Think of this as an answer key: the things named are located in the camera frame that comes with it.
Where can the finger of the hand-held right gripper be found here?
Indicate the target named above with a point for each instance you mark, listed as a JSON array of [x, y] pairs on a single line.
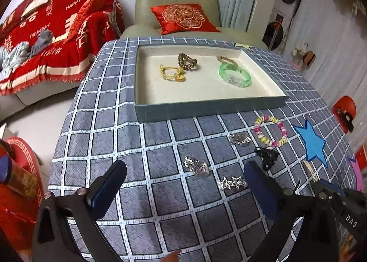
[[335, 191]]

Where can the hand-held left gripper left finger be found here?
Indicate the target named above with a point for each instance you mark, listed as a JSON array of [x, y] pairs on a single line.
[[110, 184]]

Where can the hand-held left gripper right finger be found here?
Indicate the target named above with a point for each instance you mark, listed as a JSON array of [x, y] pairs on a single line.
[[262, 190]]

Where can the green translucent bangle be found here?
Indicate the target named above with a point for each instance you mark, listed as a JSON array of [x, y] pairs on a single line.
[[235, 81]]

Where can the grey tray with cream lining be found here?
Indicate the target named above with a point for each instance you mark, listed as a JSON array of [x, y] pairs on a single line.
[[206, 92]]

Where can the silver star hair clip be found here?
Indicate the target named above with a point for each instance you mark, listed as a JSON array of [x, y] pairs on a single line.
[[232, 183]]

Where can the wooden clip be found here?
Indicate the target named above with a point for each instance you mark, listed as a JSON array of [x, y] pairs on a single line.
[[311, 170]]

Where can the black claw hair clip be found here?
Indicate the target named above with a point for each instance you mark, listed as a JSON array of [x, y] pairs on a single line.
[[266, 157]]

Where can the blue star sticker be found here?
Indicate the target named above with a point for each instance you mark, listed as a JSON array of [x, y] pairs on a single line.
[[312, 143]]

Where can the small silver hair clip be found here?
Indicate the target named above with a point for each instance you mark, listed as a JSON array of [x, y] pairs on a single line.
[[240, 140]]

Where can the grey checked tablecloth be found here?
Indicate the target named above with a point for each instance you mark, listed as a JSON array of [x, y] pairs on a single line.
[[160, 150]]

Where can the silver heart hair clip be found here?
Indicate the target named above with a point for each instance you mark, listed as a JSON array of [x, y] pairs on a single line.
[[197, 168]]

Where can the jar with blue lid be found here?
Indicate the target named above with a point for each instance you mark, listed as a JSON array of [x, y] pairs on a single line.
[[20, 178]]

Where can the red patterned round stool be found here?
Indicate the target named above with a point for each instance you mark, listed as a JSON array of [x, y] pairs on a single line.
[[24, 150]]

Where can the light grey sofa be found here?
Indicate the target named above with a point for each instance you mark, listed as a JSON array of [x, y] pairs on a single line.
[[37, 95]]

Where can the yellow sticker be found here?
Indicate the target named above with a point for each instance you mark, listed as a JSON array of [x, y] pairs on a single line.
[[243, 46]]

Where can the grey crumpled cloth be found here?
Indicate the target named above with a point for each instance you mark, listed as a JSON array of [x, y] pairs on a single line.
[[41, 42]]

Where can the white washing machine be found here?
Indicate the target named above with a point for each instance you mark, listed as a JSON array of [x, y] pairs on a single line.
[[275, 32]]

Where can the light blue crumpled cloth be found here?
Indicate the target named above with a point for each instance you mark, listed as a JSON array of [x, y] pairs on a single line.
[[13, 58]]

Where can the red printed sofa blanket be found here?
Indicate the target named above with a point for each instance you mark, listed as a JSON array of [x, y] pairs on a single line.
[[66, 23]]

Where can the red satin cushion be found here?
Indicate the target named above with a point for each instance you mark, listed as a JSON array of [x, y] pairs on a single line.
[[84, 18]]

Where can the red embroidered cushion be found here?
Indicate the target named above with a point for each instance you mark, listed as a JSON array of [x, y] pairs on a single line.
[[183, 18]]

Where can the red cushion with white characters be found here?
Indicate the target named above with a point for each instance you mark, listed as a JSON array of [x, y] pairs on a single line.
[[13, 21]]

